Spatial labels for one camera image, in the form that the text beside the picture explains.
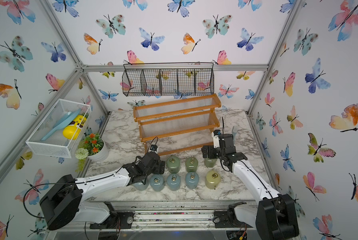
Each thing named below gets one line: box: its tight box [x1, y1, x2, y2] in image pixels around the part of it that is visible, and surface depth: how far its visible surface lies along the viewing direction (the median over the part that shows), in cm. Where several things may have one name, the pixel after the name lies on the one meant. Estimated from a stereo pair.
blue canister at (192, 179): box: [185, 171, 200, 189], surface depth 82 cm
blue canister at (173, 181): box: [166, 173, 181, 191], surface depth 81 cm
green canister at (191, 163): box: [185, 156, 199, 172], surface depth 88 cm
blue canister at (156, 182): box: [149, 173, 164, 192], surface depth 81 cm
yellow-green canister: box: [205, 170, 221, 190], surface depth 81 cm
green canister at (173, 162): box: [166, 155, 181, 174], surface depth 86 cm
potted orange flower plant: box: [75, 133, 109, 173], surface depth 87 cm
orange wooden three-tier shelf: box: [133, 94, 222, 156], surface depth 95 cm
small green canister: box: [204, 158, 218, 168], surface depth 90 cm
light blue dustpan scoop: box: [40, 108, 82, 141], surface depth 70 cm
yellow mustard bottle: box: [62, 114, 87, 141], surface depth 72 cm
